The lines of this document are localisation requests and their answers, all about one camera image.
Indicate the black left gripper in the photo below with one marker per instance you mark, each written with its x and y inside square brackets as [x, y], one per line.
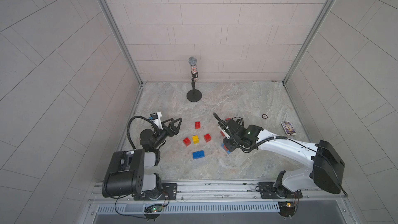
[168, 127]

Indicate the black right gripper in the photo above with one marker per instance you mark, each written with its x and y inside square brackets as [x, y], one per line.
[229, 148]

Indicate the light blue lego brick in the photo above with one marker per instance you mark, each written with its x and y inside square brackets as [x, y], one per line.
[225, 149]

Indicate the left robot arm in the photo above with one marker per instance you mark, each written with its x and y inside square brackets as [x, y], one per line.
[126, 171]

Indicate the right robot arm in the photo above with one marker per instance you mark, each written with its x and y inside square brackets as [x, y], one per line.
[323, 167]

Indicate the red lego brick top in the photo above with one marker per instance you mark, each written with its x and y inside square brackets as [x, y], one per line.
[197, 125]

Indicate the yellow lego brick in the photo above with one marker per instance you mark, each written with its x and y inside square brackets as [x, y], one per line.
[195, 139]

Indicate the dark blue lego brick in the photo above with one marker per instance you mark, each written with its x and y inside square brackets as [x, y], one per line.
[198, 154]

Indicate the black microphone stand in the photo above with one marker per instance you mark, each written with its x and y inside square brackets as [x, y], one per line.
[194, 95]

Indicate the printed card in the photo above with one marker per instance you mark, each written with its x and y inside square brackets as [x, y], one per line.
[288, 128]

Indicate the glittery silver microphone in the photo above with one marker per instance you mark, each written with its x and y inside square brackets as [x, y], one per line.
[193, 64]

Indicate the right circuit board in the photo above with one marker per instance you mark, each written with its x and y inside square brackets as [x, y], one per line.
[287, 209]

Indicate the left green circuit board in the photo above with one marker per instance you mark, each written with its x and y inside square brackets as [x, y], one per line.
[154, 211]

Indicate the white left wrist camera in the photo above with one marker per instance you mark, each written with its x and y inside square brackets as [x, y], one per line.
[156, 119]

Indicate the aluminium rail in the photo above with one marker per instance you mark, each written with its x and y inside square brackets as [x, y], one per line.
[189, 191]

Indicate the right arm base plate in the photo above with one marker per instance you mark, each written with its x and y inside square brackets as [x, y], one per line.
[268, 190]

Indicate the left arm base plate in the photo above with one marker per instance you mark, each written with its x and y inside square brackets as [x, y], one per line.
[166, 192]

